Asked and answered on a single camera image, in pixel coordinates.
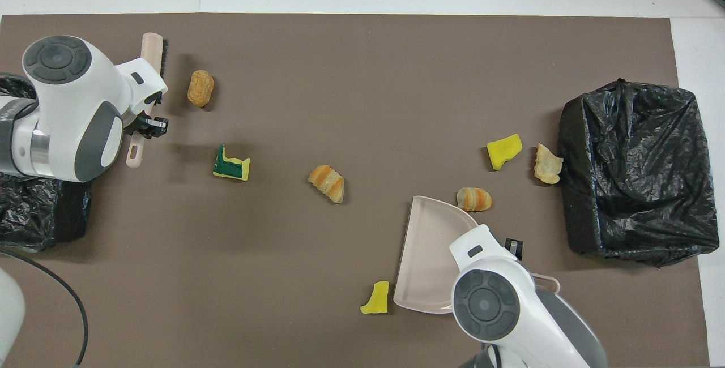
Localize brown oval bread roll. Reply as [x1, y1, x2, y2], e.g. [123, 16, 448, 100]
[187, 70, 216, 109]

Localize beige hand brush black bristles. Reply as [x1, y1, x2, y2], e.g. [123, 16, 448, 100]
[125, 32, 169, 169]

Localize large green yellow sponge piece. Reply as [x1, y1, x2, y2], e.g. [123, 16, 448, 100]
[212, 144, 251, 182]

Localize beige plastic dustpan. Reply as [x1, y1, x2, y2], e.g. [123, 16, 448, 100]
[393, 195, 561, 315]

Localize small yellow green sponge piece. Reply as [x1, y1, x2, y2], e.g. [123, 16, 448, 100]
[360, 281, 391, 315]

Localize pale orange-striped bread chunk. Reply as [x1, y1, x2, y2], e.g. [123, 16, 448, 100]
[308, 164, 346, 205]

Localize black bag lined bin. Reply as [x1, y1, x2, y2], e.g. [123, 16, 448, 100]
[0, 74, 94, 253]
[557, 78, 720, 269]

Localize small orange striped croissant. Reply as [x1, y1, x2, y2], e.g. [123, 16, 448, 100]
[456, 187, 493, 213]

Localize pale flaky pastry piece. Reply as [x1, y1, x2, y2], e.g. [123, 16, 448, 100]
[533, 143, 564, 185]

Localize plain yellow sponge piece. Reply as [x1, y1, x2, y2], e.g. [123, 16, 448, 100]
[487, 133, 523, 171]

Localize brown table mat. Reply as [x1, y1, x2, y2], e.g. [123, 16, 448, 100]
[0, 13, 710, 368]

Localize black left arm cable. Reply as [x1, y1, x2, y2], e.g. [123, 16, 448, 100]
[0, 248, 90, 368]

